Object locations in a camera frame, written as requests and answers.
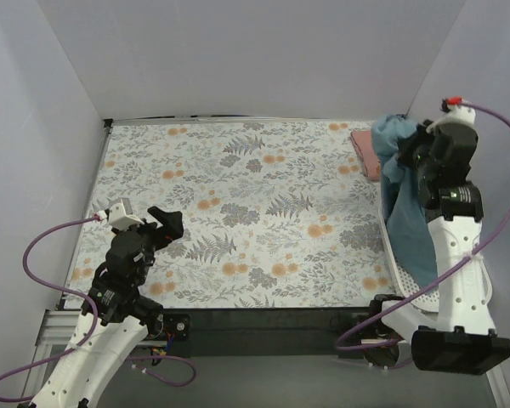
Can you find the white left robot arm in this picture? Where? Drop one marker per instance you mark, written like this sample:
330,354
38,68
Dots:
115,317

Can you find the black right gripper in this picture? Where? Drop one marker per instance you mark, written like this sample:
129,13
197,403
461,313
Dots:
412,150

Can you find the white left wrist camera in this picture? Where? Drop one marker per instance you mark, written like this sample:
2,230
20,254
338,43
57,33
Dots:
120,215

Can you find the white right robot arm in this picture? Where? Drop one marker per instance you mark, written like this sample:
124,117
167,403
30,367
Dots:
431,218

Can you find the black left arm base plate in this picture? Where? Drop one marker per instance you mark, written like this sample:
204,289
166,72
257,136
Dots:
168,330

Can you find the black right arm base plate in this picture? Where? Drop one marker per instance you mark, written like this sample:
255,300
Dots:
378,343

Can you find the floral table mat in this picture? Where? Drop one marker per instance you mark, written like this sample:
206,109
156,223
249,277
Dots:
276,214

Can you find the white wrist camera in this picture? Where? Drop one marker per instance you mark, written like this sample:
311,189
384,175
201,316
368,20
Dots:
454,112
120,215

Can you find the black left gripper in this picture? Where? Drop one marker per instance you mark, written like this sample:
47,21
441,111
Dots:
154,232

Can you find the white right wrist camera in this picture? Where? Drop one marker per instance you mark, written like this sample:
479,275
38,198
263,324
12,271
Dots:
454,112

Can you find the blue t shirt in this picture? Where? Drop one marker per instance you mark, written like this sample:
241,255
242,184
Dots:
404,217

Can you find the folded pink t shirt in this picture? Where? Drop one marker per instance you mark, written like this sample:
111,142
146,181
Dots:
362,142

